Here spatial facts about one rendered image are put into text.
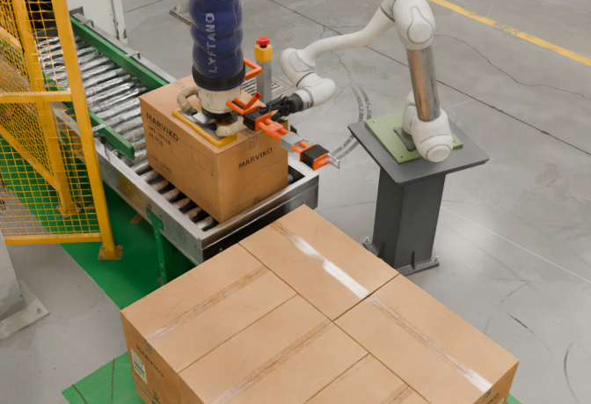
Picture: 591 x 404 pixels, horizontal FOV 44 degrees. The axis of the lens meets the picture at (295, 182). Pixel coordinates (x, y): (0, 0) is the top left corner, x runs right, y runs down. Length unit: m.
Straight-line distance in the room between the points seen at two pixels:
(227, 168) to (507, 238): 1.78
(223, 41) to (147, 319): 1.13
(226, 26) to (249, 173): 0.69
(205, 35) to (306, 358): 1.31
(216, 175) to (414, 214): 1.06
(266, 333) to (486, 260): 1.59
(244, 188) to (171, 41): 2.87
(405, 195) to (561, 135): 1.87
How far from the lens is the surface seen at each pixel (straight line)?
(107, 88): 4.38
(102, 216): 3.83
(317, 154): 2.76
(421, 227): 3.73
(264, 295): 2.98
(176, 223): 3.27
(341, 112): 5.03
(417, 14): 2.78
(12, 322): 3.81
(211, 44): 2.94
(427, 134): 3.13
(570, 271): 4.12
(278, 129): 2.91
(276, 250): 3.16
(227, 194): 3.20
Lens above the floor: 2.74
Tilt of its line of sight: 39 degrees down
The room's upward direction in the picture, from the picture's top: 1 degrees clockwise
